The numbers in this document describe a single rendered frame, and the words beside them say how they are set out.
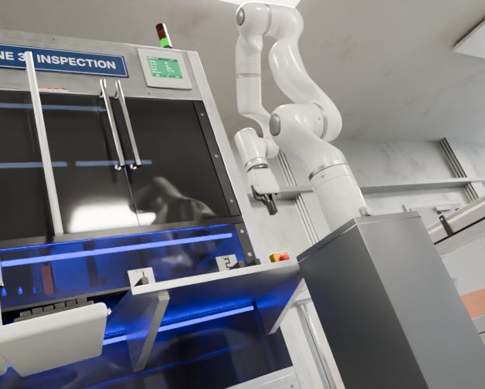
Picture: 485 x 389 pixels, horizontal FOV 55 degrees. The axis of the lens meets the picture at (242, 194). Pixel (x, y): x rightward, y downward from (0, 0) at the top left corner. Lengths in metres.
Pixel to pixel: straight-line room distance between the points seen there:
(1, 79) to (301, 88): 1.11
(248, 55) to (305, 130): 0.47
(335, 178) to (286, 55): 0.43
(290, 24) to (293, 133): 0.42
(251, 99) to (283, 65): 0.25
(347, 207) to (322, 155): 0.17
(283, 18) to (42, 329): 1.14
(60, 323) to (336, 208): 0.73
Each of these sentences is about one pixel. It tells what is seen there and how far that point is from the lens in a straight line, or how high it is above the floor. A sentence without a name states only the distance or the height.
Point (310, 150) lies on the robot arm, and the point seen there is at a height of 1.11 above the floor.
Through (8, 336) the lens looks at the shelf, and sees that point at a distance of 0.93.
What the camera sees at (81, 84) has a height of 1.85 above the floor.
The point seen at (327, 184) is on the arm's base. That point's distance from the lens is 1.29.
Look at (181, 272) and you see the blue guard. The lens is 1.69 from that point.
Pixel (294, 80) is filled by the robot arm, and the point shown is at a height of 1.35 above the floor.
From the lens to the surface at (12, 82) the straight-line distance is 1.96.
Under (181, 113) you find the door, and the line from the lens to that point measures 2.08.
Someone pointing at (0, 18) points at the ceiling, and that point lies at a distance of 3.69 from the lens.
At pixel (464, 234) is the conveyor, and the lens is 2.11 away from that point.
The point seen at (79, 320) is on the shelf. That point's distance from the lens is 0.92.
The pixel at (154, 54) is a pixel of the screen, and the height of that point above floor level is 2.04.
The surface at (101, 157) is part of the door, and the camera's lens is 1.83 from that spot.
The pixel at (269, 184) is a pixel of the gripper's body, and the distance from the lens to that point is 1.63.
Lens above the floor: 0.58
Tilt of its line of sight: 22 degrees up
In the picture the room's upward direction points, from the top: 19 degrees counter-clockwise
